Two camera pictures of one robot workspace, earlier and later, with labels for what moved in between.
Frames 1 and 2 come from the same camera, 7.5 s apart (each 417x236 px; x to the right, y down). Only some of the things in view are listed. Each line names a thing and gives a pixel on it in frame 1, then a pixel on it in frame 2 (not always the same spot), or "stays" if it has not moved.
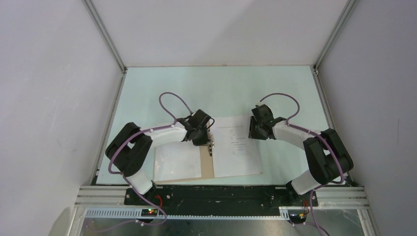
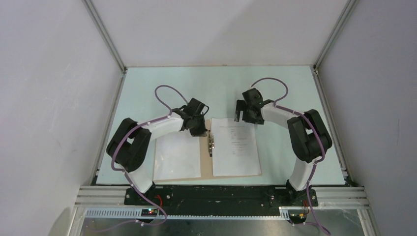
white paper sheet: x=177 y=161 stays
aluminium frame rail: x=108 y=202 stays
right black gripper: x=252 y=133 to x=241 y=105
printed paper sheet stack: x=234 y=154 stays
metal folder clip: x=211 y=141 stays
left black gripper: x=203 y=141 to x=201 y=132
